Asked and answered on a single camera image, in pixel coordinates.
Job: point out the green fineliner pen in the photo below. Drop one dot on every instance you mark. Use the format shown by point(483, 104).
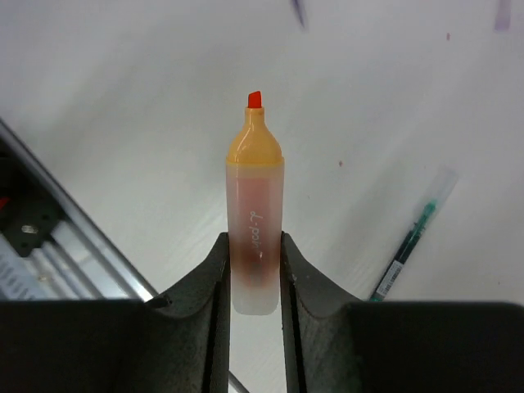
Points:
point(402, 254)

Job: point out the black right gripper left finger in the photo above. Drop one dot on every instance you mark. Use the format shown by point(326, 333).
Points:
point(176, 342)

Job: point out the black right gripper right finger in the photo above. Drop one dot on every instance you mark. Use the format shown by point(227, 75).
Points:
point(334, 342)

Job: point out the orange highlighter marker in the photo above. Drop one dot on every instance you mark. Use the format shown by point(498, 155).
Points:
point(254, 192)

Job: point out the clear purple pen cap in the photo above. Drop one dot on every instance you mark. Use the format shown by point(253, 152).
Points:
point(503, 15)

